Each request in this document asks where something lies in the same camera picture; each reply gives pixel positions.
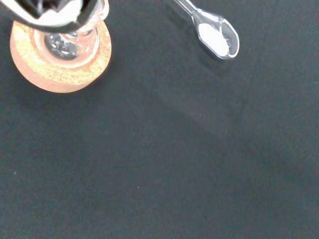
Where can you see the clear weighing funnel with powder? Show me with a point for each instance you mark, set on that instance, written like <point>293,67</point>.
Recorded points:
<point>216,37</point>

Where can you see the clear round-bottom flask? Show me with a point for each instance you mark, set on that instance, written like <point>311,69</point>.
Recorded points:
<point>64,47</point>

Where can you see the black bench cloth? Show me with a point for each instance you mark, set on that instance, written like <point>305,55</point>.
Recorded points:
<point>159,154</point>

